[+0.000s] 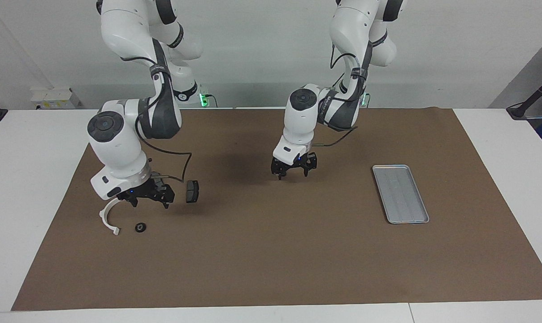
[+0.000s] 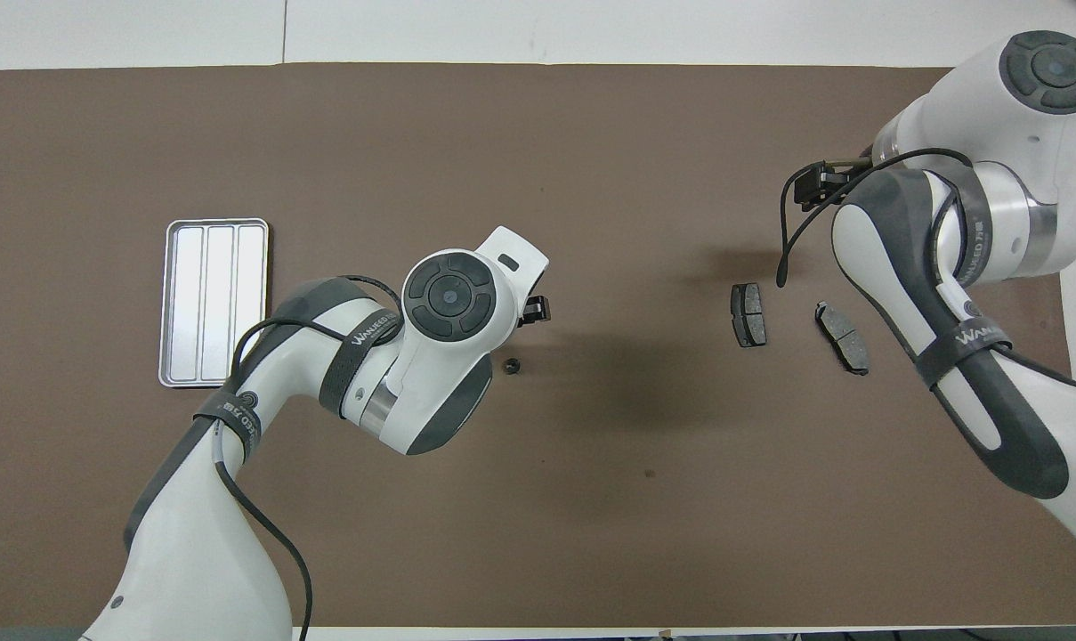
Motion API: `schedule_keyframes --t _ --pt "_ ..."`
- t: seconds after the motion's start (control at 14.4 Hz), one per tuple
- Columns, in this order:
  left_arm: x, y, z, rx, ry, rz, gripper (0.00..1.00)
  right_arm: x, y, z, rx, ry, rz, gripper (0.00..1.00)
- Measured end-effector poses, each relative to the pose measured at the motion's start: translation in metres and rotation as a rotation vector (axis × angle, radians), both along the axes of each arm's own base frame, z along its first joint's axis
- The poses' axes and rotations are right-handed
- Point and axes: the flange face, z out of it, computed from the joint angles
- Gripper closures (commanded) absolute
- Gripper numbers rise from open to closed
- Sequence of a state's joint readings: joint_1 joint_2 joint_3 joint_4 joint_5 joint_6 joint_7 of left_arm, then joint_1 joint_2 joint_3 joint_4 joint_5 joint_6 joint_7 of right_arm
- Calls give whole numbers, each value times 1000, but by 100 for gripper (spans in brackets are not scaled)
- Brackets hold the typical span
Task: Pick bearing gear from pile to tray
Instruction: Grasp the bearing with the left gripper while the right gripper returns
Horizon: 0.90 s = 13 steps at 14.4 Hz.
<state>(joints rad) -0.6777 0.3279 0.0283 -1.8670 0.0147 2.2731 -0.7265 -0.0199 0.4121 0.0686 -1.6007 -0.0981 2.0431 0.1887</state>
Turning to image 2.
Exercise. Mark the small black bearing gear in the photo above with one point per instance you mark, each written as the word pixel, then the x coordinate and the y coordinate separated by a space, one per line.
pixel 511 365

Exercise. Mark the dark curved brake pad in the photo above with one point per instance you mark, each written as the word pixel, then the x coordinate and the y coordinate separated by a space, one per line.
pixel 842 338

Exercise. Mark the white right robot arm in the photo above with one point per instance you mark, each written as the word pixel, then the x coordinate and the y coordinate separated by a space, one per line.
pixel 1036 205

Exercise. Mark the silver metal tray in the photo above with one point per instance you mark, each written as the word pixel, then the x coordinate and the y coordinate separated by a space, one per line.
pixel 204 303

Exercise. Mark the dark rectangular brake pad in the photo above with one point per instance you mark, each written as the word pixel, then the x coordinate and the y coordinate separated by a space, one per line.
pixel 748 316

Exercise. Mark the brown table mat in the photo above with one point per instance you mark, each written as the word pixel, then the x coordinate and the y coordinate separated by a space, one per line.
pixel 591 534

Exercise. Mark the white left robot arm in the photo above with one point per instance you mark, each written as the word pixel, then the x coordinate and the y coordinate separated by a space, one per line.
pixel 190 552

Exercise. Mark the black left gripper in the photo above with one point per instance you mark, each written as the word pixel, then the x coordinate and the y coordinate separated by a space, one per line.
pixel 536 310

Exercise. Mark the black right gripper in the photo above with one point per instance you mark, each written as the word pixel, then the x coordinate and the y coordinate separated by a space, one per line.
pixel 809 189

